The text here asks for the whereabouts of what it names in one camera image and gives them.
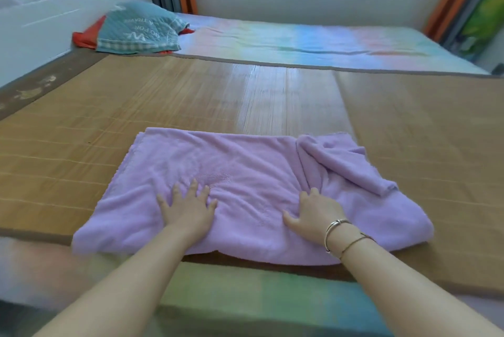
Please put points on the person's left hand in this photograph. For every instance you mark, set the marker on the person's left hand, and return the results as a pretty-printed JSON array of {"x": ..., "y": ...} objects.
[{"x": 189, "y": 214}]

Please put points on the person's right hand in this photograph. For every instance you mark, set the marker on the person's right hand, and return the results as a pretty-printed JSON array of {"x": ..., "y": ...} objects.
[{"x": 315, "y": 214}]

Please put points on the purple towel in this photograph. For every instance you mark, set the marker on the purple towel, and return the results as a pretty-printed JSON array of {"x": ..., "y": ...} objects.
[{"x": 256, "y": 191}]

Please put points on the person's right forearm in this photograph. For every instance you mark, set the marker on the person's right forearm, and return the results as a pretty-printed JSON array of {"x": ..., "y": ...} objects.
[{"x": 417, "y": 293}]

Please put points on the person's left forearm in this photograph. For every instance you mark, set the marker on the person's left forearm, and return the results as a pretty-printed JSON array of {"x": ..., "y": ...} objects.
[{"x": 118, "y": 293}]

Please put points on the brown bamboo sleeping mat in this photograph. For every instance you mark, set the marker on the brown bamboo sleeping mat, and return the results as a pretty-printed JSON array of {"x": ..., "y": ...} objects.
[{"x": 413, "y": 132}]

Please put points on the pastel rainbow bed sheet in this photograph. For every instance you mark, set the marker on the pastel rainbow bed sheet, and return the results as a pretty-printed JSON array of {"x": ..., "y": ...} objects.
[{"x": 315, "y": 43}]

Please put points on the teal quilted pillow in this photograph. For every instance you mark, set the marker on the teal quilted pillow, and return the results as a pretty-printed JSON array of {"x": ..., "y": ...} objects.
[{"x": 141, "y": 29}]

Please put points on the red cloth under pillow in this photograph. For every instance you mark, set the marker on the red cloth under pillow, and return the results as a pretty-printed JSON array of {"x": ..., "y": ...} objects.
[{"x": 84, "y": 39}]

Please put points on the white glossy headboard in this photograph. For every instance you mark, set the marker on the white glossy headboard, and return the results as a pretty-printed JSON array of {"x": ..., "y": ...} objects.
[{"x": 59, "y": 14}]

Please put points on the green yellow painted board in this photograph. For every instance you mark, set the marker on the green yellow painted board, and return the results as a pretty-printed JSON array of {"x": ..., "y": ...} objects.
[{"x": 484, "y": 21}]

